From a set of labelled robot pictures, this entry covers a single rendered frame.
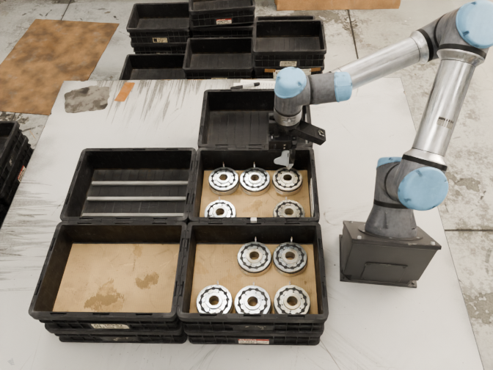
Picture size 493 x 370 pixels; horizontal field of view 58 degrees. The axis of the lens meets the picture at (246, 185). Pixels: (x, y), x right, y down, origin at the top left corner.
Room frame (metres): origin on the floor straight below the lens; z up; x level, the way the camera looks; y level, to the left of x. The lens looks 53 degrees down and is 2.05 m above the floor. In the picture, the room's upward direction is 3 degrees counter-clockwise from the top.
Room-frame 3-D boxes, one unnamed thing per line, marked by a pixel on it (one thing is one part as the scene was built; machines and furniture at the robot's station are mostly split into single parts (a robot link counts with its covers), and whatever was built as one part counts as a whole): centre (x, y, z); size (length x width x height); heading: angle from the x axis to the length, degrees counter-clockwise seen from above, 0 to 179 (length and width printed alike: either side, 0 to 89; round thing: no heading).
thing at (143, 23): (2.60, 0.49, 0.31); 0.40 x 0.30 x 0.34; 86
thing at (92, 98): (1.58, 0.71, 0.71); 0.22 x 0.19 x 0.01; 86
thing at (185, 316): (0.57, 0.00, 0.92); 0.40 x 0.30 x 0.02; 86
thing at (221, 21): (2.58, 0.09, 0.37); 0.42 x 0.34 x 0.46; 86
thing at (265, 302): (0.49, 0.00, 0.86); 0.10 x 0.10 x 0.01
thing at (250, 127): (1.16, -0.05, 0.87); 0.40 x 0.30 x 0.11; 86
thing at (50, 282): (0.59, 0.39, 0.87); 0.40 x 0.30 x 0.11; 86
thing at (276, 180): (0.92, -0.14, 0.86); 0.10 x 0.10 x 0.01
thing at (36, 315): (0.59, 0.39, 0.92); 0.40 x 0.30 x 0.02; 86
